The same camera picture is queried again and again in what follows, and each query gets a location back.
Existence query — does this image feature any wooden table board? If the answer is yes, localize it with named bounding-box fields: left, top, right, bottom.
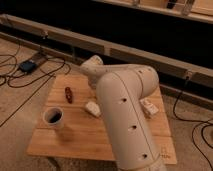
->
left=26, top=73, right=178, bottom=165

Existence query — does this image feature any black floor cable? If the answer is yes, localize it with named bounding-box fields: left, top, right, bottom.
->
left=0, top=54, right=72, bottom=129
left=172, top=76, right=213, bottom=164

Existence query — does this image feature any small white carton box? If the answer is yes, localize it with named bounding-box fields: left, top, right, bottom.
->
left=140, top=98, right=159, bottom=118

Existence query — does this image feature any white rectangular block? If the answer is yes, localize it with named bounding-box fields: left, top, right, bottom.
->
left=85, top=101, right=101, bottom=117

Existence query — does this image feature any black floor cable left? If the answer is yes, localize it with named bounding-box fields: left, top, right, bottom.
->
left=0, top=54, right=72, bottom=129

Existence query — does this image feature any black power adapter box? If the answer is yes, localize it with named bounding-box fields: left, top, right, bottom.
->
left=18, top=60, right=36, bottom=73

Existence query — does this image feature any brown red oblong object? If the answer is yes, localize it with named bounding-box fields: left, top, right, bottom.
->
left=65, top=87, right=73, bottom=103

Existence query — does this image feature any black floor cable right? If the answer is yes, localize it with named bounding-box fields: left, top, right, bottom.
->
left=172, top=76, right=213, bottom=164

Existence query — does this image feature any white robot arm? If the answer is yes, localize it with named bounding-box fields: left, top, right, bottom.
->
left=80, top=55, right=167, bottom=171

